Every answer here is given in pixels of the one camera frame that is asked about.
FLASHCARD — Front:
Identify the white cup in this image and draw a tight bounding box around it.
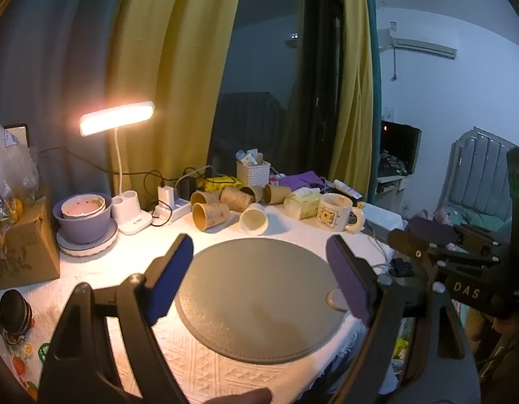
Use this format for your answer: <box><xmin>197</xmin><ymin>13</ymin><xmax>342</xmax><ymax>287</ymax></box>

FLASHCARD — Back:
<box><xmin>240</xmin><ymin>203</ymin><xmax>269</xmax><ymax>236</ymax></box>

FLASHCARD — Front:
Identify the teal bedding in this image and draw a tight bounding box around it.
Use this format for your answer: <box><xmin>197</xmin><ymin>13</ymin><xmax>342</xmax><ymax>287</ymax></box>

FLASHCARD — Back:
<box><xmin>432</xmin><ymin>205</ymin><xmax>513</xmax><ymax>233</ymax></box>

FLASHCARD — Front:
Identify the person's left hand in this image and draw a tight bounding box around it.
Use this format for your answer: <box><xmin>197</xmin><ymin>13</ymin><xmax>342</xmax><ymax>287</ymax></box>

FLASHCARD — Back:
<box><xmin>206</xmin><ymin>387</ymin><xmax>273</xmax><ymax>404</ymax></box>

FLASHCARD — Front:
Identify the dark picture frame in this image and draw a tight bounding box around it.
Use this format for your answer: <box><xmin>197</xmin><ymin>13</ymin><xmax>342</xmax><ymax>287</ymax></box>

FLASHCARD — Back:
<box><xmin>2</xmin><ymin>123</ymin><xmax>31</xmax><ymax>149</ymax></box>

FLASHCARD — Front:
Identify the yellow packet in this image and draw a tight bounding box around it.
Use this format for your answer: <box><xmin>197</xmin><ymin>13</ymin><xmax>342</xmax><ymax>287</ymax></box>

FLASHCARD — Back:
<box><xmin>200</xmin><ymin>175</ymin><xmax>240</xmax><ymax>191</ymax></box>

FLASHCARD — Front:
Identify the black cable clip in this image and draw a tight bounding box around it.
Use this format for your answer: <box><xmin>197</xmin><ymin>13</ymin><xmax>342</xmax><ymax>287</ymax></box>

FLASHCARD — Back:
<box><xmin>389</xmin><ymin>258</ymin><xmax>414</xmax><ymax>279</ymax></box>

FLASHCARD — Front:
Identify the tissue packet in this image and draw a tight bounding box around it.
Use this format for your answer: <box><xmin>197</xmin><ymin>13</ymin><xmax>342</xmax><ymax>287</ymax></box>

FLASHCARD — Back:
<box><xmin>283</xmin><ymin>188</ymin><xmax>321</xmax><ymax>220</ymax></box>

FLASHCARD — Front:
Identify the white power strip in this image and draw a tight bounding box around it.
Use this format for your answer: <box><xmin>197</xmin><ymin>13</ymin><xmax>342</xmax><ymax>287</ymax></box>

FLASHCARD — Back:
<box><xmin>152</xmin><ymin>199</ymin><xmax>193</xmax><ymax>225</ymax></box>

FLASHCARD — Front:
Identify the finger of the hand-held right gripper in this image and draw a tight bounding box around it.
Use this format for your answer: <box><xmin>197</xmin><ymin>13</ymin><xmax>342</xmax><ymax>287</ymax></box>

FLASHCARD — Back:
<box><xmin>404</xmin><ymin>216</ymin><xmax>513</xmax><ymax>255</ymax></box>
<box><xmin>388</xmin><ymin>228</ymin><xmax>502</xmax><ymax>271</ymax></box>

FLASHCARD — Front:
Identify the yellow curtain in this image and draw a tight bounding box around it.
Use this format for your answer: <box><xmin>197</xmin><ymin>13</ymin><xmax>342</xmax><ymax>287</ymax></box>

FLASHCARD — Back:
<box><xmin>328</xmin><ymin>0</ymin><xmax>376</xmax><ymax>197</ymax></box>
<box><xmin>109</xmin><ymin>0</ymin><xmax>252</xmax><ymax>208</ymax></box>

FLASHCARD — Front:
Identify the round dark case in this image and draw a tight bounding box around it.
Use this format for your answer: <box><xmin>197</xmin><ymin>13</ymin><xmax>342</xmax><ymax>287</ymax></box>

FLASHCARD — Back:
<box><xmin>0</xmin><ymin>289</ymin><xmax>34</xmax><ymax>338</ymax></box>

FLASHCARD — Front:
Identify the white charger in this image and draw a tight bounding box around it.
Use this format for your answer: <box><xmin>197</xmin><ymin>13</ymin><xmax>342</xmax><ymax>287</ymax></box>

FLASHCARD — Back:
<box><xmin>157</xmin><ymin>184</ymin><xmax>176</xmax><ymax>208</ymax></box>

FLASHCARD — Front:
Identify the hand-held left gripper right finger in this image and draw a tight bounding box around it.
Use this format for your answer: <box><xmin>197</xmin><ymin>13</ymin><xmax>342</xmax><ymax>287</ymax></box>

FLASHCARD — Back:
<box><xmin>325</xmin><ymin>235</ymin><xmax>483</xmax><ymax>404</ymax></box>

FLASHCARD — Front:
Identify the purple bowl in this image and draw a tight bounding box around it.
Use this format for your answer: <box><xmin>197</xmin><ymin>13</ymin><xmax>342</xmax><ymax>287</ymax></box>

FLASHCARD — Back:
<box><xmin>53</xmin><ymin>194</ymin><xmax>114</xmax><ymax>244</ymax></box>

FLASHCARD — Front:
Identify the white cable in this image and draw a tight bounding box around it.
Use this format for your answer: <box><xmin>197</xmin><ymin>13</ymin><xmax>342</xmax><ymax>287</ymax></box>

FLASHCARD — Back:
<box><xmin>368</xmin><ymin>235</ymin><xmax>395</xmax><ymax>271</ymax></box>

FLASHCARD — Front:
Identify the black cable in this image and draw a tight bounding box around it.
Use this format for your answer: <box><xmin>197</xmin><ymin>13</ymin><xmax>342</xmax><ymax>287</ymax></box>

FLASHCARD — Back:
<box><xmin>32</xmin><ymin>147</ymin><xmax>171</xmax><ymax>228</ymax></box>

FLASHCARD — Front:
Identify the plastic bag of oranges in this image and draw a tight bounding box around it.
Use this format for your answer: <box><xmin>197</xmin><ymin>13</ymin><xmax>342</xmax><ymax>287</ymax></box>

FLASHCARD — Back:
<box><xmin>0</xmin><ymin>113</ymin><xmax>42</xmax><ymax>250</ymax></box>

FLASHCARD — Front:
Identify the white plate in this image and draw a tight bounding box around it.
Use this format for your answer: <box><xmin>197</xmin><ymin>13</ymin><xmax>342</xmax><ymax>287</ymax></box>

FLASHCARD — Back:
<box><xmin>56</xmin><ymin>217</ymin><xmax>119</xmax><ymax>259</ymax></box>

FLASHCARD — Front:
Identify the grey blue curtain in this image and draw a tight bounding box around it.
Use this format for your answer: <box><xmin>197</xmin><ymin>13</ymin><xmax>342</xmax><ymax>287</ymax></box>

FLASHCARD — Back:
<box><xmin>0</xmin><ymin>0</ymin><xmax>131</xmax><ymax>199</ymax></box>

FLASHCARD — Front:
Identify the teal curtain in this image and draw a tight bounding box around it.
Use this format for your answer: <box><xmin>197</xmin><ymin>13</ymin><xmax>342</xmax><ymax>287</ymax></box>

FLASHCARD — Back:
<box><xmin>362</xmin><ymin>0</ymin><xmax>383</xmax><ymax>203</ymax></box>

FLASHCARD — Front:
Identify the brown paper cup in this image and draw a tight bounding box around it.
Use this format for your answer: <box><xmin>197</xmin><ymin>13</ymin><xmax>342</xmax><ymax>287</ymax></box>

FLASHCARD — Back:
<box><xmin>190</xmin><ymin>189</ymin><xmax>222</xmax><ymax>208</ymax></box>
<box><xmin>263</xmin><ymin>183</ymin><xmax>292</xmax><ymax>206</ymax></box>
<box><xmin>220</xmin><ymin>186</ymin><xmax>255</xmax><ymax>211</ymax></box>
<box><xmin>192</xmin><ymin>202</ymin><xmax>231</xmax><ymax>232</ymax></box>
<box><xmin>241</xmin><ymin>185</ymin><xmax>264</xmax><ymax>204</ymax></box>

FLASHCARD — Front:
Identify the white tube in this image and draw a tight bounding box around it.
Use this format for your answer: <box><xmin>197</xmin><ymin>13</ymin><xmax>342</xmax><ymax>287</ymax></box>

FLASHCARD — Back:
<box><xmin>332</xmin><ymin>179</ymin><xmax>363</xmax><ymax>199</ymax></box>

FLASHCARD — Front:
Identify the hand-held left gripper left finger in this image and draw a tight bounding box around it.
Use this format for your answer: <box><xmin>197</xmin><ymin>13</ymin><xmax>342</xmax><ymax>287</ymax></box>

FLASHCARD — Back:
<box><xmin>38</xmin><ymin>233</ymin><xmax>195</xmax><ymax>404</ymax></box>

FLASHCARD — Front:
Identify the white tablecloth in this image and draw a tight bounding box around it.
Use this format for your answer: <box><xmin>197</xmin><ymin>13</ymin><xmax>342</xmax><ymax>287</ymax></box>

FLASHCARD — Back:
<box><xmin>0</xmin><ymin>200</ymin><xmax>407</xmax><ymax>404</ymax></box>

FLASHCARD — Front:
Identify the black power adapter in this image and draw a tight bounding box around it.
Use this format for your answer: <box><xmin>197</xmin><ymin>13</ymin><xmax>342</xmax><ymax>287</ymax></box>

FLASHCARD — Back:
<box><xmin>177</xmin><ymin>176</ymin><xmax>199</xmax><ymax>201</ymax></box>

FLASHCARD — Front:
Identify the cardboard box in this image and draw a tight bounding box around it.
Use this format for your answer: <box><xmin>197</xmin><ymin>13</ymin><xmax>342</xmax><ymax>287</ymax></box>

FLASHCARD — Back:
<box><xmin>0</xmin><ymin>196</ymin><xmax>61</xmax><ymax>291</ymax></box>

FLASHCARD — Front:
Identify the fruit printed cloth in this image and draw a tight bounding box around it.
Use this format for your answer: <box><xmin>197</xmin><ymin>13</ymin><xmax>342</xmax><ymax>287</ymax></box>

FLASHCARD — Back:
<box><xmin>2</xmin><ymin>324</ymin><xmax>55</xmax><ymax>401</ymax></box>

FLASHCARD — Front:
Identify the purple cloth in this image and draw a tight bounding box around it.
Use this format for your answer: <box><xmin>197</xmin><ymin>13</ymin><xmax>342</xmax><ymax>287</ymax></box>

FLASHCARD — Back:
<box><xmin>278</xmin><ymin>171</ymin><xmax>328</xmax><ymax>193</ymax></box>

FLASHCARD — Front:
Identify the round grey mat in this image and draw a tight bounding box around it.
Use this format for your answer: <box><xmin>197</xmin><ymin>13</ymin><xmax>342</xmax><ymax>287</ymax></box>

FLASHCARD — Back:
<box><xmin>175</xmin><ymin>238</ymin><xmax>355</xmax><ymax>363</ymax></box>

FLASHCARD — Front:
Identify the black monitor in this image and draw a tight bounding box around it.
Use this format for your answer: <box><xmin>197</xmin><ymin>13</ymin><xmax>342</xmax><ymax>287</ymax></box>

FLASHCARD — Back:
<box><xmin>379</xmin><ymin>120</ymin><xmax>422</xmax><ymax>178</ymax></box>

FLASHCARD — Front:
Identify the pink rimmed bowl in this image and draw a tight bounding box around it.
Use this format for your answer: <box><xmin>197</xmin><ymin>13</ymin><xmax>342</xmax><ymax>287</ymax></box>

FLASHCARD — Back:
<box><xmin>60</xmin><ymin>193</ymin><xmax>107</xmax><ymax>220</ymax></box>

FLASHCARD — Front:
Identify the white box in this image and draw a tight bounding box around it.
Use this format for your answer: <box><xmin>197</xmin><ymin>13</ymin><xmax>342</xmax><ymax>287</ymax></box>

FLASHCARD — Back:
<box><xmin>359</xmin><ymin>203</ymin><xmax>402</xmax><ymax>237</ymax></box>

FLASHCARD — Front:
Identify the white desk lamp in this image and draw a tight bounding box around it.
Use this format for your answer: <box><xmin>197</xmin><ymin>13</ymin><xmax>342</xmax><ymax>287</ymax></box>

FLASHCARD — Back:
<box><xmin>79</xmin><ymin>100</ymin><xmax>155</xmax><ymax>235</ymax></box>

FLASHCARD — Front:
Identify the person's right forearm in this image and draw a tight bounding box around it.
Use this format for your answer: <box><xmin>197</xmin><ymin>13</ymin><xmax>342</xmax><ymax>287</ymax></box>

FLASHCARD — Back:
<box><xmin>465</xmin><ymin>309</ymin><xmax>519</xmax><ymax>404</ymax></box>

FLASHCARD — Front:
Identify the grey padded headboard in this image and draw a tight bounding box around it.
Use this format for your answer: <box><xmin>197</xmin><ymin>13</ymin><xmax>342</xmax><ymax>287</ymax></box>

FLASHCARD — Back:
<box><xmin>437</xmin><ymin>126</ymin><xmax>519</xmax><ymax>220</ymax></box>

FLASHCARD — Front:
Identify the dark glass sliding door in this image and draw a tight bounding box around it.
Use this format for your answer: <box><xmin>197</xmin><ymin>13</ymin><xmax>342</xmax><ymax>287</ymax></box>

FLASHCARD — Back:
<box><xmin>208</xmin><ymin>0</ymin><xmax>345</xmax><ymax>179</ymax></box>

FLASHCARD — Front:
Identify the white woven basket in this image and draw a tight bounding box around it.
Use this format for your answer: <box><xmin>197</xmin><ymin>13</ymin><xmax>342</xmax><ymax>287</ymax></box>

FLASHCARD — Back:
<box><xmin>236</xmin><ymin>148</ymin><xmax>272</xmax><ymax>188</ymax></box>

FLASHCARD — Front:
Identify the cartoon print mug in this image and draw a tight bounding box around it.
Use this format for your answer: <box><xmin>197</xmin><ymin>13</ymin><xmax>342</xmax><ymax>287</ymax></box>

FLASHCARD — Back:
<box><xmin>317</xmin><ymin>193</ymin><xmax>365</xmax><ymax>233</ymax></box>

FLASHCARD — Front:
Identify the white air conditioner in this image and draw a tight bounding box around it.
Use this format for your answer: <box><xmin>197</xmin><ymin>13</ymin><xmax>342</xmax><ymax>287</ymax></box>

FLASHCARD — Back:
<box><xmin>377</xmin><ymin>28</ymin><xmax>458</xmax><ymax>61</ymax></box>

